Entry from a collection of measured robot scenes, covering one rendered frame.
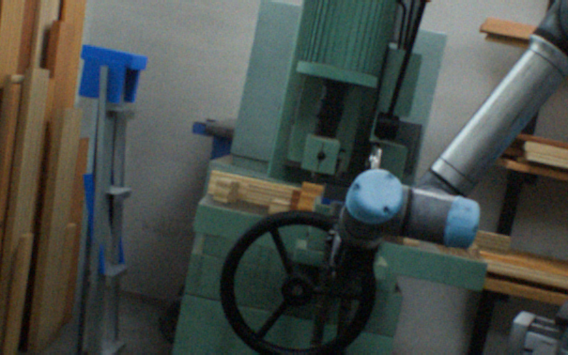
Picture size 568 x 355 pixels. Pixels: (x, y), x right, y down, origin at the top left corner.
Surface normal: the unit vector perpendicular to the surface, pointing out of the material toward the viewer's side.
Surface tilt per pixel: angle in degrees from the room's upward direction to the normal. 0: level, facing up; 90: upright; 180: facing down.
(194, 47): 90
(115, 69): 90
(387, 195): 60
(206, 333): 90
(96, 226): 90
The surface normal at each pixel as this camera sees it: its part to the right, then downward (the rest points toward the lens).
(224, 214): -0.04, 0.10
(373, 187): 0.07, -0.40
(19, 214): 0.98, 0.15
